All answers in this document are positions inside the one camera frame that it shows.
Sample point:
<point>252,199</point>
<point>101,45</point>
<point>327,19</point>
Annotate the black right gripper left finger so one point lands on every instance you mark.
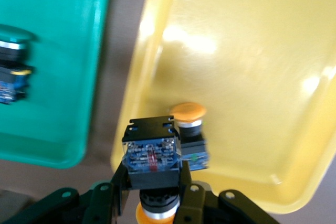
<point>102,203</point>

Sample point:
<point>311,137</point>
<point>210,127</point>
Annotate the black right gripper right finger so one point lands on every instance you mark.
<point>191,200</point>

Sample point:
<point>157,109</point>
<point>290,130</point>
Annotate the yellow push button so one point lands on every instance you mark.
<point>193,129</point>
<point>152,155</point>

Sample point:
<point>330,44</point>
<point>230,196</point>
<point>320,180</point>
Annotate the green push button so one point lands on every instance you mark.
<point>13,69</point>

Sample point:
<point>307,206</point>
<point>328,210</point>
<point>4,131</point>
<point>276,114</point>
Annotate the yellow plastic tray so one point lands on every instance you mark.
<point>236,77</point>

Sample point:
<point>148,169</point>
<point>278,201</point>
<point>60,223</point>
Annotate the green plastic tray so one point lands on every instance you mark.
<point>65,77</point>

